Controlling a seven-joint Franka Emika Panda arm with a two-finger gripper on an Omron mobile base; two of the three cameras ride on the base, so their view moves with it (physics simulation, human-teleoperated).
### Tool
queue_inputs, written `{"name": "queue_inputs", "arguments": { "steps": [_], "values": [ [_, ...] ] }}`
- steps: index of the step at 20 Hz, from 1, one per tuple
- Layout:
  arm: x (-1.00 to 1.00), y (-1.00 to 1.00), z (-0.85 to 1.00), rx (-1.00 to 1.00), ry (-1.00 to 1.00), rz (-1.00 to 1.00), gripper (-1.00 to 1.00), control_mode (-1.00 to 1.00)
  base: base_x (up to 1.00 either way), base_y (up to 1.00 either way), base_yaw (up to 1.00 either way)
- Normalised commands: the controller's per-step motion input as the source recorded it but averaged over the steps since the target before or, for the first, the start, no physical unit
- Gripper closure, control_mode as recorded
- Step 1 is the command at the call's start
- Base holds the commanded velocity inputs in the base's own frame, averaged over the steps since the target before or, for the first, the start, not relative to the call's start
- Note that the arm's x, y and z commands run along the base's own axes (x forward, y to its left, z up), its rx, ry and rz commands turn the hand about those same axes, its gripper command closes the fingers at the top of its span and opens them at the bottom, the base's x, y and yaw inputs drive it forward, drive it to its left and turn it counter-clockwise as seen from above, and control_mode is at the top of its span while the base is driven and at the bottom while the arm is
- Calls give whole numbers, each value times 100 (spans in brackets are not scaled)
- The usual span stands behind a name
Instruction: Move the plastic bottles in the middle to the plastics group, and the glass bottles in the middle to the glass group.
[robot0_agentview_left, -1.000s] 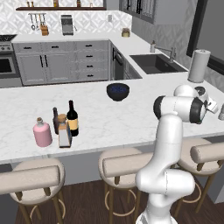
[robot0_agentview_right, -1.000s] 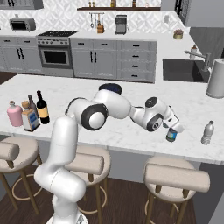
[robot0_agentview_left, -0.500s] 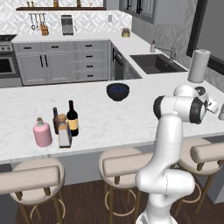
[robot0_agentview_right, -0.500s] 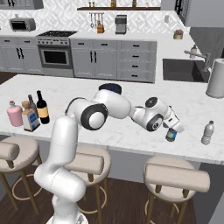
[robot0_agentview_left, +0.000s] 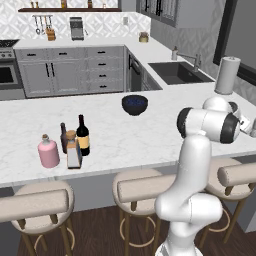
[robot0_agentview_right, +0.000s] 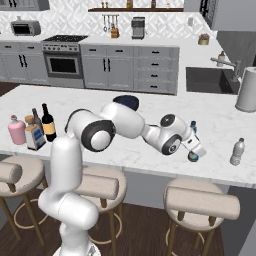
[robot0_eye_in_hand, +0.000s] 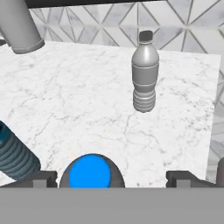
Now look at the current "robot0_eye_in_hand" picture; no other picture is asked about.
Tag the grey plastic bottle black cap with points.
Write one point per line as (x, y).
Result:
(145, 73)

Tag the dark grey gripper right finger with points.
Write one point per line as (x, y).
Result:
(180, 178)

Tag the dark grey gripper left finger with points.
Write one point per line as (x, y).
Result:
(43, 178)

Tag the plain grey cylindrical bottle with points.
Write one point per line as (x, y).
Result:
(19, 26)

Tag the dark grey-brown bottle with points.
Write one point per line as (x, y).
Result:
(220, 172)

